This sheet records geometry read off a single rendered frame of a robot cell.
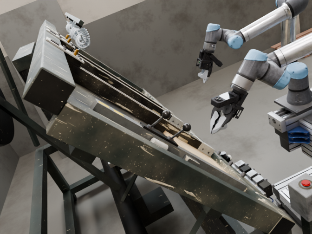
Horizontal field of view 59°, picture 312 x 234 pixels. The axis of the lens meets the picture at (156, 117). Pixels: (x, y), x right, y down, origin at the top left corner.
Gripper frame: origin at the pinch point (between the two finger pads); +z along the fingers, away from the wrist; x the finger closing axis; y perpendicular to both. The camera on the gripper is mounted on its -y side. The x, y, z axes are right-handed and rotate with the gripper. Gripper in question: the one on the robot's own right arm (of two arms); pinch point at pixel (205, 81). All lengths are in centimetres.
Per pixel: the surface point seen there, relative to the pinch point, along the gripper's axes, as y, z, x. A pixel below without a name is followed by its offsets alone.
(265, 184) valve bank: -28, 47, 48
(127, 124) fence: 61, 4, 60
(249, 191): -9, 43, 59
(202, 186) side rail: 35, 18, 84
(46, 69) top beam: 89, -23, 86
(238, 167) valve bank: -24, 50, 25
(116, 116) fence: 66, 0, 60
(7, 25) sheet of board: 172, 13, -279
